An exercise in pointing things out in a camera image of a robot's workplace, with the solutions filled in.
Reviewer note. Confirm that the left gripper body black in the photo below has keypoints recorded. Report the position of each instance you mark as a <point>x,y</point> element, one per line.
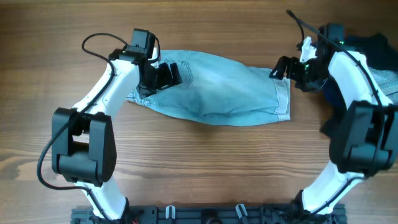
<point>158,78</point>

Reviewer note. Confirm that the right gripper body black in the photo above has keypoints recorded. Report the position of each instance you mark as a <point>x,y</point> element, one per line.
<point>306,74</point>

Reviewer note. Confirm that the light blue denim shorts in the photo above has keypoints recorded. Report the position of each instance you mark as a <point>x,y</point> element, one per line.
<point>219,91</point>

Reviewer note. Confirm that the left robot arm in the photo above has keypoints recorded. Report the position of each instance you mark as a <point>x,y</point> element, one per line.
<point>82,151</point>

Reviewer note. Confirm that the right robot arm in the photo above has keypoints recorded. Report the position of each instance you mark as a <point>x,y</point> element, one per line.
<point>363,138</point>

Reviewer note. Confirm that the grey patterned garment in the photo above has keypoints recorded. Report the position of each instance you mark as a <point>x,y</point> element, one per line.
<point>387,81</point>

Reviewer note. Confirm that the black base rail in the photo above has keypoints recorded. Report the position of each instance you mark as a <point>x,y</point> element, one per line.
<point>264,214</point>

